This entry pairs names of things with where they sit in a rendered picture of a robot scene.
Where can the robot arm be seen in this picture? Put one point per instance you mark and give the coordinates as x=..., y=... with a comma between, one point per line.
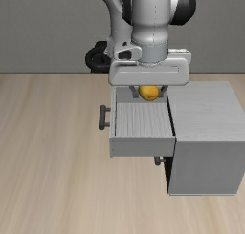
x=150, y=18

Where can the grey cabinet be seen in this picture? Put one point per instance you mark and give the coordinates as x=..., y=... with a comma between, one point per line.
x=204, y=139

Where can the open grey drawer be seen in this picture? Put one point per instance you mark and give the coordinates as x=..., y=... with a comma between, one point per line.
x=140, y=126

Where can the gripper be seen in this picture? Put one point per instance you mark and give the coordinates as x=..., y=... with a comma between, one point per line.
x=150, y=73

